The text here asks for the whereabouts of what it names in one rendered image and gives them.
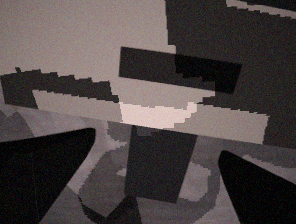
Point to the black two-prong charger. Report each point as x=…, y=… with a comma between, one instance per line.
x=157, y=163

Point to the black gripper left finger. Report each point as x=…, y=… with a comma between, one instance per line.
x=34, y=171

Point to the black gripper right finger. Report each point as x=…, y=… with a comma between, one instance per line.
x=258, y=196

